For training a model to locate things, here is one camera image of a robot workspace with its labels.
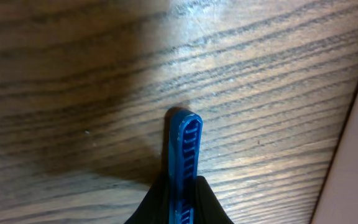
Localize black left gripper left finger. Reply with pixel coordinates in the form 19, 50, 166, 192
125, 179, 169, 224

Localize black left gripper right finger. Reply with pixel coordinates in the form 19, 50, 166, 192
194, 175, 234, 224

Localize blue disposable razor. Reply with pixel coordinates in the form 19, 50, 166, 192
168, 110, 203, 224

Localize white cardboard box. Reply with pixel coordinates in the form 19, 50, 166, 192
311, 87, 358, 224

